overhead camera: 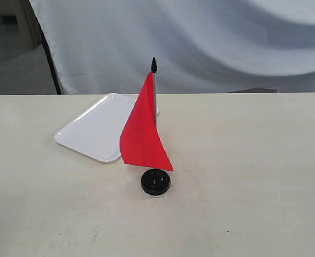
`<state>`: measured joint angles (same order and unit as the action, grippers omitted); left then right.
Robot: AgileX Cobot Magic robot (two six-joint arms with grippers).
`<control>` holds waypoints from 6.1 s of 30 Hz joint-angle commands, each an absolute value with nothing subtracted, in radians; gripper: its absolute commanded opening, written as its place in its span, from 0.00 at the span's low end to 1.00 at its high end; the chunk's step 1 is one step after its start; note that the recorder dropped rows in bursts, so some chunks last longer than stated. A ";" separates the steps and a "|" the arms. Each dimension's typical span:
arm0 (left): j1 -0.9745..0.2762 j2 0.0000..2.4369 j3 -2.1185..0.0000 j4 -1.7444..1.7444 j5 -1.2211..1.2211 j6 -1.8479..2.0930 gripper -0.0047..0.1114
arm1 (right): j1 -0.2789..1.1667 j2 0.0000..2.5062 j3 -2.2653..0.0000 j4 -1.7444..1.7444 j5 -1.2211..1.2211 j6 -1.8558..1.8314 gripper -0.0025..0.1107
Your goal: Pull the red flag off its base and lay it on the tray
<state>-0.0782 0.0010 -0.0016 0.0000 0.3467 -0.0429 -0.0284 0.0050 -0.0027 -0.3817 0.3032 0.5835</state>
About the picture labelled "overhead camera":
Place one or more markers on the wooden furniture in background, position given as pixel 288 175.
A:
pixel 20 12

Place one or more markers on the black round flag base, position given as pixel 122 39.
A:
pixel 155 182

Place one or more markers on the white rectangular plastic tray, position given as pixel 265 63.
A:
pixel 96 132

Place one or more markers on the red flag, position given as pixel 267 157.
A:
pixel 140 144

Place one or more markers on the black backdrop stand pole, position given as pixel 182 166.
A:
pixel 51 65

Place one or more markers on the white backdrop cloth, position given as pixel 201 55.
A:
pixel 100 47

